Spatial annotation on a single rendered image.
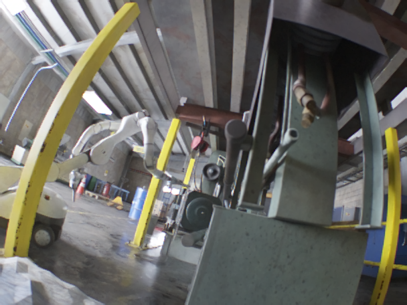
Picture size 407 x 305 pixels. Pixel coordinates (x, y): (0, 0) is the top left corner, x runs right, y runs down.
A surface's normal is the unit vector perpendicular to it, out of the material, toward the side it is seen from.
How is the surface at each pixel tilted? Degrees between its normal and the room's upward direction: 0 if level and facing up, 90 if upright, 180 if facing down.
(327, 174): 90
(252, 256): 90
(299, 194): 90
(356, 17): 90
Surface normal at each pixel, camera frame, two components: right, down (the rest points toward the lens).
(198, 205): 0.21, -0.33
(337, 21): -0.08, -0.34
